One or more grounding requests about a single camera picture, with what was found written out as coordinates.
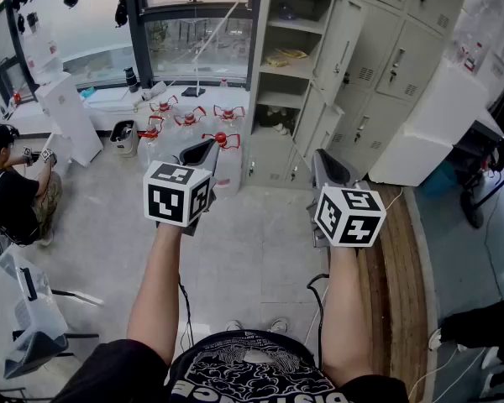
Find white upright cabinet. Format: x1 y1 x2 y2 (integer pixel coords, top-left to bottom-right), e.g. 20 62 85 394
34 72 105 168

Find grey waste bin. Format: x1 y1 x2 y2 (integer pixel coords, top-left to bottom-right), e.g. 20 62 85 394
108 119 139 159

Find grey metal locker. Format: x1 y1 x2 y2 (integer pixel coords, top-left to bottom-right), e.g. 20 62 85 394
241 0 472 191

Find black cable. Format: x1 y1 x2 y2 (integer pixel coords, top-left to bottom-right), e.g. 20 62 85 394
177 278 196 354
305 272 331 367

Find wooden bench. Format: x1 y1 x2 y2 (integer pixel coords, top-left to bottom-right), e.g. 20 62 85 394
355 182 430 403

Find white foam blocks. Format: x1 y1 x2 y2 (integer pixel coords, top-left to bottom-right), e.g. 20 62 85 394
367 58 490 188

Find black flask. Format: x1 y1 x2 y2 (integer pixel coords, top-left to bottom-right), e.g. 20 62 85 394
123 65 141 94

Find person's left forearm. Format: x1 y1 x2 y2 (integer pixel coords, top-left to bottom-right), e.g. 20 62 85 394
126 221 199 367

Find person's white shoes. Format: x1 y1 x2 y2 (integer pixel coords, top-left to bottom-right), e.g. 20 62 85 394
224 317 291 335

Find person's black printed shirt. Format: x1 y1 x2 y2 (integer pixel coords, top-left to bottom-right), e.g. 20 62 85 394
52 328 411 403

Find yellow packet item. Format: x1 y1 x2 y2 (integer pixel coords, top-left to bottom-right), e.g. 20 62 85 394
265 48 308 68

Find black metal stand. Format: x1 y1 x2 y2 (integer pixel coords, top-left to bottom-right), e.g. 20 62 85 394
459 134 504 230

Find blue bin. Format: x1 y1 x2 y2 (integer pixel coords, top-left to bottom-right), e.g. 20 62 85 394
421 160 459 200

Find clear water jug red handle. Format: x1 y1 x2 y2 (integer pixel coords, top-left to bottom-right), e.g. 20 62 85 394
136 115 165 171
149 95 180 119
201 131 243 198
212 104 247 136
172 105 207 139

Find clear plastic storage box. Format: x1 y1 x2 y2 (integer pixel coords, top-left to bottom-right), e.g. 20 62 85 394
0 244 70 379

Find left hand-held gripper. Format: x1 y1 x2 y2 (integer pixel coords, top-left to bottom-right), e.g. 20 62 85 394
142 138 222 238

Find person's right forearm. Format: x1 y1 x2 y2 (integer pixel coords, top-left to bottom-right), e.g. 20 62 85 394
320 243 375 388

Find blue round object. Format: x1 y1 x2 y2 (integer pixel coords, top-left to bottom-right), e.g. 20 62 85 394
276 1 297 21

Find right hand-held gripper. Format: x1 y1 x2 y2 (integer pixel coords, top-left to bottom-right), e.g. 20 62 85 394
306 148 388 249

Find white cable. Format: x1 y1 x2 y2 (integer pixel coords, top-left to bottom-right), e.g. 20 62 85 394
383 186 405 212

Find white rolled paper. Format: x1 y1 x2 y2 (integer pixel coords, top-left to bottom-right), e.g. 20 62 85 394
132 80 168 108

